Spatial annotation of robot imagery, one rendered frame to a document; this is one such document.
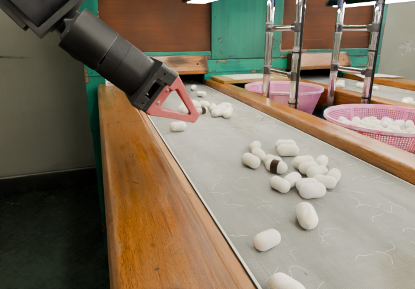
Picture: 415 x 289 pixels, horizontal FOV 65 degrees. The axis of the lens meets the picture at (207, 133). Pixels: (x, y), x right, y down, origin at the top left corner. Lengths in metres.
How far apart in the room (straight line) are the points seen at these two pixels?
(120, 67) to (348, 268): 0.33
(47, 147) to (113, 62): 1.82
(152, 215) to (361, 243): 0.22
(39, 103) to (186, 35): 1.11
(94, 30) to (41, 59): 1.70
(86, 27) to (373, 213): 0.41
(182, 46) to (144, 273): 1.13
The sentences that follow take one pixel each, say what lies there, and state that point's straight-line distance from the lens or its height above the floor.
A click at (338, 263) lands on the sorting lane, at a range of 0.36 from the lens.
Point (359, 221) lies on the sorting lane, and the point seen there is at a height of 0.74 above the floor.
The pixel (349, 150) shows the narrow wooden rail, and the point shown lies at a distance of 0.64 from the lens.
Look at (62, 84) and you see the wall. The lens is 2.12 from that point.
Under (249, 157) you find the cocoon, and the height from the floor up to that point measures 0.76.
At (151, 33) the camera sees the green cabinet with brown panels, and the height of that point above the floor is 0.94.
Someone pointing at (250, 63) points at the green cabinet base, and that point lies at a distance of 1.44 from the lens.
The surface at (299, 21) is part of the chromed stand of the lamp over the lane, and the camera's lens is 0.87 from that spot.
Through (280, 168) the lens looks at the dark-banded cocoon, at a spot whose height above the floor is 0.75.
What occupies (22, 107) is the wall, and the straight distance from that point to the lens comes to 2.17.
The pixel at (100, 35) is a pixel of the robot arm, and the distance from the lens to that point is 0.42.
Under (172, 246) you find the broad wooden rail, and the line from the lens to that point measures 0.32.
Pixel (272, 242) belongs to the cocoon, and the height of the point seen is 0.75.
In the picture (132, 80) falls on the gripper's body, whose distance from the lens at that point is 0.43.
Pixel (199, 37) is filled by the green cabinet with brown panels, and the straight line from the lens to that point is 1.36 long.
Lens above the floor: 0.95
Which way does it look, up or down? 17 degrees down
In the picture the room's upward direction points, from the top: straight up
